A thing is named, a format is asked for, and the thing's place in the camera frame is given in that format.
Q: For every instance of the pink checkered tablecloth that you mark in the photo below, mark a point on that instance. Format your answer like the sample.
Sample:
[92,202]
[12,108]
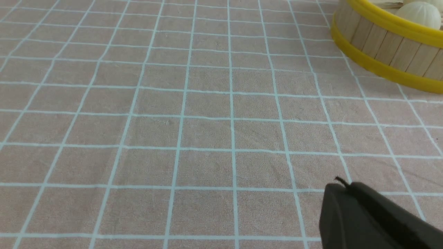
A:
[196,124]

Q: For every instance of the bamboo steamer tray yellow rim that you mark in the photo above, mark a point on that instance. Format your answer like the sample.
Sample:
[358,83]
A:
[387,45]

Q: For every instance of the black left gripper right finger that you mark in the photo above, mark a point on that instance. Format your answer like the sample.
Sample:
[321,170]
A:
[401,225]

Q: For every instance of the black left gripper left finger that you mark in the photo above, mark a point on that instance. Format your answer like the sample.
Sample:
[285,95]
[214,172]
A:
[345,224]

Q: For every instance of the white bun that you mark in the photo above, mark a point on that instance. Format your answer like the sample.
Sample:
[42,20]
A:
[421,13]
[437,3]

